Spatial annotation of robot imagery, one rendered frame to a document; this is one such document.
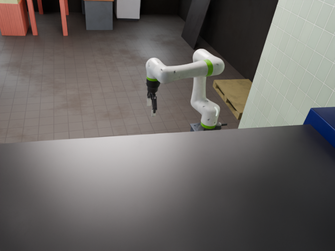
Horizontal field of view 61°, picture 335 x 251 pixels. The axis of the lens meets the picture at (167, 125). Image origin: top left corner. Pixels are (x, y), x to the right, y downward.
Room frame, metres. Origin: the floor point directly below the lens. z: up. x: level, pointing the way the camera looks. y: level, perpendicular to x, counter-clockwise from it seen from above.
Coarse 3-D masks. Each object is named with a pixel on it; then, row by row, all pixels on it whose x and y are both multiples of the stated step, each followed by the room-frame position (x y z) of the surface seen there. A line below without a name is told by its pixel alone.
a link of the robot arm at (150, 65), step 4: (148, 60) 1.73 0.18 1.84; (152, 60) 1.71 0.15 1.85; (156, 60) 1.71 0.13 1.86; (148, 64) 1.70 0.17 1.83; (152, 64) 1.68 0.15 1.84; (156, 64) 1.67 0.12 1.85; (148, 68) 1.68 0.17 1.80; (152, 68) 1.66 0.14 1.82; (148, 72) 1.69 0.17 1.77; (152, 72) 1.65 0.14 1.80; (148, 76) 1.70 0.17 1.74; (152, 76) 1.68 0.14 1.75; (152, 80) 1.68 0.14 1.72; (156, 80) 1.69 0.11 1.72
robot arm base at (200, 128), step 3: (219, 123) 1.98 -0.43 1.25; (225, 123) 2.00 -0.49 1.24; (198, 126) 1.93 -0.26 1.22; (201, 126) 1.89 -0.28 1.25; (216, 126) 1.91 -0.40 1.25; (219, 126) 1.92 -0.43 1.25; (198, 129) 1.90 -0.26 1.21; (201, 129) 1.88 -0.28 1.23; (204, 129) 1.87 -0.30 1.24; (207, 129) 1.86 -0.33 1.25; (210, 129) 1.87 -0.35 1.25; (213, 129) 1.88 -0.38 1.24; (216, 129) 1.91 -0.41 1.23; (219, 129) 1.92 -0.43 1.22
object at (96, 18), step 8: (88, 0) 7.22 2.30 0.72; (96, 0) 7.27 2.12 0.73; (104, 0) 7.34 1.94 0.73; (112, 0) 7.42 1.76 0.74; (88, 8) 7.22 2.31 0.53; (96, 8) 7.29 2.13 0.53; (104, 8) 7.36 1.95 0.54; (112, 8) 7.43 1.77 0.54; (88, 16) 7.21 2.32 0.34; (96, 16) 7.28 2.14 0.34; (104, 16) 7.36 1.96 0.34; (112, 16) 7.43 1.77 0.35; (88, 24) 7.21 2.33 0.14; (96, 24) 7.28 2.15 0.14; (104, 24) 7.36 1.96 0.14; (112, 24) 7.43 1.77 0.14
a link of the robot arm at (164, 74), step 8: (160, 64) 1.66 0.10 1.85; (192, 64) 1.75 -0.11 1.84; (200, 64) 1.77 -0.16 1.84; (160, 72) 1.59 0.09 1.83; (168, 72) 1.59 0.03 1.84; (176, 72) 1.63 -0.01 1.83; (184, 72) 1.67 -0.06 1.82; (192, 72) 1.70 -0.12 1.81; (200, 72) 1.74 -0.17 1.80; (160, 80) 1.58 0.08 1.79; (168, 80) 1.58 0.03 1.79
